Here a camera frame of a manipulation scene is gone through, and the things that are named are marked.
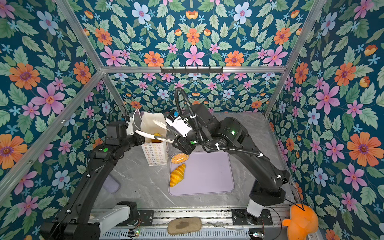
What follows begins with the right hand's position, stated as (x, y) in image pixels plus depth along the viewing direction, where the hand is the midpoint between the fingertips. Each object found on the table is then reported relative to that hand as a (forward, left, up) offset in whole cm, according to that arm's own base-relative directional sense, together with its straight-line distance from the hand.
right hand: (176, 138), depth 56 cm
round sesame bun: (+11, +5, -36) cm, 38 cm away
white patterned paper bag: (+8, +16, -24) cm, 30 cm away
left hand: (+14, +20, -11) cm, 26 cm away
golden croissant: (0, +5, -36) cm, 37 cm away
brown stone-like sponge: (-24, 0, -37) cm, 44 cm away
